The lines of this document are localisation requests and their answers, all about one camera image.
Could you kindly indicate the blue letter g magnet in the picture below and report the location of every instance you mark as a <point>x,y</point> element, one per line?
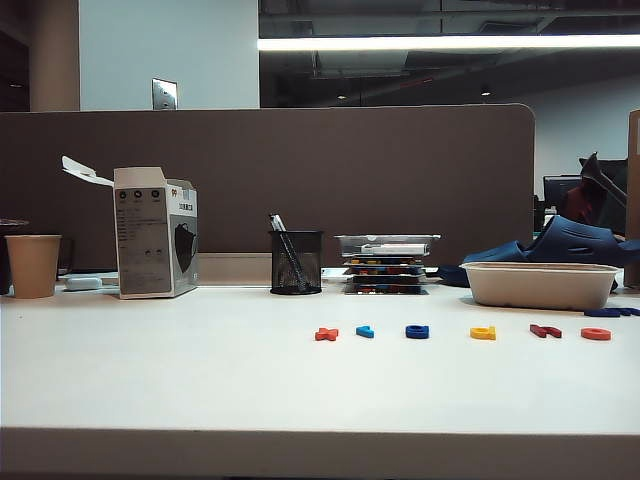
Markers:
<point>411,332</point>

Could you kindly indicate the yellow letter d magnet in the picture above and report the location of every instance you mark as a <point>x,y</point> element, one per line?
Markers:
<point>482,334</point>

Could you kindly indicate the orange letter o magnet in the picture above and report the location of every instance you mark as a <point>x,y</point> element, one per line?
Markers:
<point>587,333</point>

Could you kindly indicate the orange letter x magnet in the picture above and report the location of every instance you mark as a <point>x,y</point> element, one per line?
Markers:
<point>326,334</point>

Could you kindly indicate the light blue letter r magnet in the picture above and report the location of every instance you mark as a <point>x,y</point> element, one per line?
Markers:
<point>365,331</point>

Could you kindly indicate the dark red letter h magnet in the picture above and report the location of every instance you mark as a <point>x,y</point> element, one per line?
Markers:
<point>540,329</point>

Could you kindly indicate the dark blue letter magnet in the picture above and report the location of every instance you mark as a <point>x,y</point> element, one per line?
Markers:
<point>607,312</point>

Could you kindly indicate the black mesh pen holder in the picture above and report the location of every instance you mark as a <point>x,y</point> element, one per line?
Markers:
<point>296,275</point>

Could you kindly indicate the black white pen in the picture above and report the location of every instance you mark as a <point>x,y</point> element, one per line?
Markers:
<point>278,223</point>

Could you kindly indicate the clear plastic tray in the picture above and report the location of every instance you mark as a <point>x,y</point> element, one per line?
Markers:
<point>385,245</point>

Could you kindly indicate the brown desk partition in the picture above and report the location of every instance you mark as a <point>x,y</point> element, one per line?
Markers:
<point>300,175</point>

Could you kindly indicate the white grey mask box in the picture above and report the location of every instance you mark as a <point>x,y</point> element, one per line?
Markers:
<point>145,240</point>

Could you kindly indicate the blue rubber slipper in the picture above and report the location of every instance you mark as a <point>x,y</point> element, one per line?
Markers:
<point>575,240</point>
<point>495,252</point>

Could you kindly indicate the beige oval container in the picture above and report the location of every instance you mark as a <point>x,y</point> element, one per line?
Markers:
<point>540,290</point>

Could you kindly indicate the ceiling light strip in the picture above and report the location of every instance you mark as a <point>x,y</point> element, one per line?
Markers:
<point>450,42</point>

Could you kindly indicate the computer monitor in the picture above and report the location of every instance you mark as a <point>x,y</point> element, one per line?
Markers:
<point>555,192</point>

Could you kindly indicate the small white case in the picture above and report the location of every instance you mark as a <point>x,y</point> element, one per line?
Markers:
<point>82,283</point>

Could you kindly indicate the person in red clothing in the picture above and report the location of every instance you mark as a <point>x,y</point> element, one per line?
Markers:
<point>575,205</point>

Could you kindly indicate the grey angled object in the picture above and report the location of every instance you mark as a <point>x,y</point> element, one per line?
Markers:
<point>597,172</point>

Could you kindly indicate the brown paper cup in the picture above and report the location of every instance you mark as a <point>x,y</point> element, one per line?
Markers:
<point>32,265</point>

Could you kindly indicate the metal wall plate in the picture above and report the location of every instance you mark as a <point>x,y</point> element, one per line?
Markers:
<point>164,94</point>

